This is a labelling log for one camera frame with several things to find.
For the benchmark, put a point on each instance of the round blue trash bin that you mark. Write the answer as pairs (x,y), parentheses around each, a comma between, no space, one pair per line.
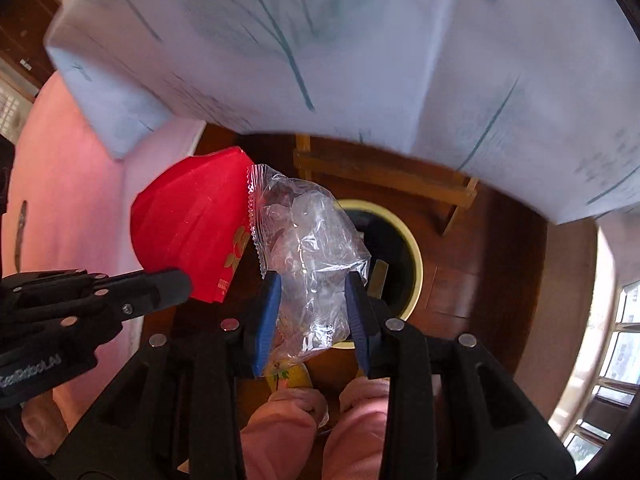
(395,260)

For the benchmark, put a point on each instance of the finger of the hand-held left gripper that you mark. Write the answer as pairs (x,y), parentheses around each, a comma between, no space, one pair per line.
(160,287)
(50,287)

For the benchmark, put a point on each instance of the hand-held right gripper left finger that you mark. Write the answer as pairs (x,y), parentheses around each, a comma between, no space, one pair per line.
(265,320)

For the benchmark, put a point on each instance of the person's left leg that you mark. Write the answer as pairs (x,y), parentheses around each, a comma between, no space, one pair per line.
(280,435)

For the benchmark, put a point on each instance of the yellow embroidered slipper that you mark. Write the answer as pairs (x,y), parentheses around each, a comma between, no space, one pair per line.
(292,377)

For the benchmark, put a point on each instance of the clear plastic bag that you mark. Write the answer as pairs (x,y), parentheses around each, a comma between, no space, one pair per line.
(305,240)

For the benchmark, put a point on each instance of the window grille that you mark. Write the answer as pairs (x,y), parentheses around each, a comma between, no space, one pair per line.
(605,360)

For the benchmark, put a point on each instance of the person's leg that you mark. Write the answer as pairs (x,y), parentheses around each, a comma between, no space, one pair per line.
(280,435)
(355,430)

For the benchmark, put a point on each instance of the tree print tablecloth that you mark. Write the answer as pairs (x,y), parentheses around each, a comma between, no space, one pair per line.
(350,35)

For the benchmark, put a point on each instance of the pink bed sheet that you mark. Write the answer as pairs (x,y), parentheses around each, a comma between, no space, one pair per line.
(75,185)

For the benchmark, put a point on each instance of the person's left hand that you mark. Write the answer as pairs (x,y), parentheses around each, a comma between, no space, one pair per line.
(45,430)

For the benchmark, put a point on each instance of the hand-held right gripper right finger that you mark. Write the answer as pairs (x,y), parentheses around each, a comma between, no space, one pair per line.
(356,320)

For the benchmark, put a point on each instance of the red paper box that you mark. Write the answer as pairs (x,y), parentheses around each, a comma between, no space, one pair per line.
(190,220)

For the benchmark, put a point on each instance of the cream lace bed cover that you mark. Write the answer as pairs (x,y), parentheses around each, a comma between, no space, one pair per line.
(10,110)

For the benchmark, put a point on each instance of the wooden table frame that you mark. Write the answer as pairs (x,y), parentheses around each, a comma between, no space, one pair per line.
(380,172)

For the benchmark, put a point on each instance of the person's right leg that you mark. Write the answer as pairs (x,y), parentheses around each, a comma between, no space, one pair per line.
(355,430)

